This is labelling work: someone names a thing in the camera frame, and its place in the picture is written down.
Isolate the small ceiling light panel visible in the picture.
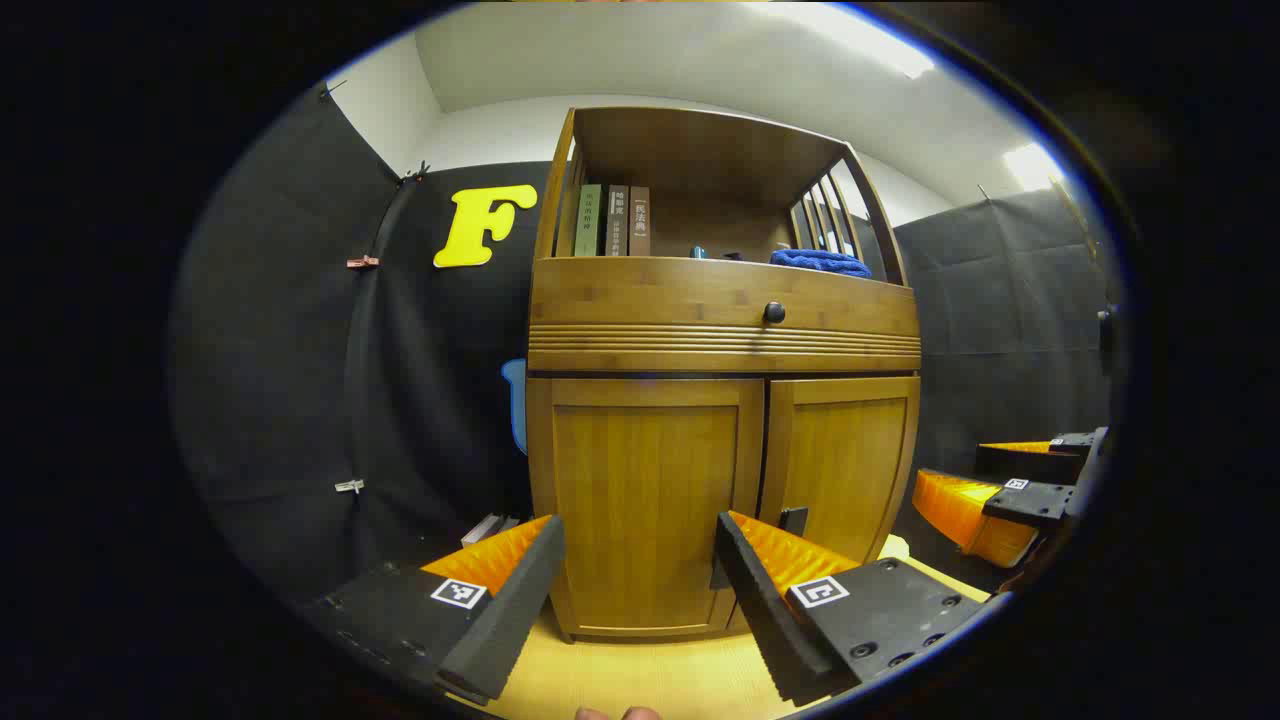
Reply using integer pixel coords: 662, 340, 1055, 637
1004, 143, 1063, 191

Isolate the blue folded cloth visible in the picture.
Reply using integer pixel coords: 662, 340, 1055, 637
769, 248, 873, 279

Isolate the white flat panel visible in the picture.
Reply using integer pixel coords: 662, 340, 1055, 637
460, 512, 521, 549

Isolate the wooden ribbed drawer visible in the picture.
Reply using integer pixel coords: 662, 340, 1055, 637
527, 256, 922, 374

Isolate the black backdrop cloth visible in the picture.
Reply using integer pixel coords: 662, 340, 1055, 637
170, 80, 1119, 606

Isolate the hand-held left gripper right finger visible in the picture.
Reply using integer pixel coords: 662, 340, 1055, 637
714, 510, 991, 707

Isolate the dark grey book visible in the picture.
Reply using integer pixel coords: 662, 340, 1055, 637
603, 185, 631, 257

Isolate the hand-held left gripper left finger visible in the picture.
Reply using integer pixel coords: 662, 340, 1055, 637
298, 514, 567, 705

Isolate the green book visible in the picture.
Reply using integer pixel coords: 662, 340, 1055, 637
575, 183, 605, 257

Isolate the wooden shoe cabinet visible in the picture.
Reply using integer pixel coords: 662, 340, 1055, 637
525, 105, 923, 641

